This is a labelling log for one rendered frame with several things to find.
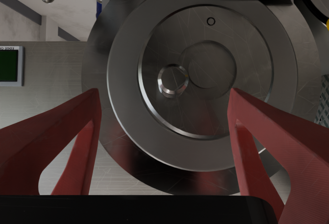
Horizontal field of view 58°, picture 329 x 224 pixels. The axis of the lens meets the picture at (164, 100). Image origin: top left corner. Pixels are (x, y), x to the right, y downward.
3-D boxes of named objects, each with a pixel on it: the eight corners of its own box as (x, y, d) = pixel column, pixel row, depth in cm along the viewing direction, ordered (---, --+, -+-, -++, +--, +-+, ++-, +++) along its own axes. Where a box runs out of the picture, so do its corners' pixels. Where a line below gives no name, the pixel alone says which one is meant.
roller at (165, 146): (308, -6, 18) (287, 185, 17) (223, 68, 44) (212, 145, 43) (121, -32, 18) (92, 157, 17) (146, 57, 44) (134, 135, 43)
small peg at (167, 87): (194, 86, 13) (165, 99, 13) (188, 92, 16) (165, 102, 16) (180, 58, 13) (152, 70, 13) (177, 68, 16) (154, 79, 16)
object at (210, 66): (298, 104, 16) (172, 161, 16) (283, 106, 18) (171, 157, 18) (239, -19, 16) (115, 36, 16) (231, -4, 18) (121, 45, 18)
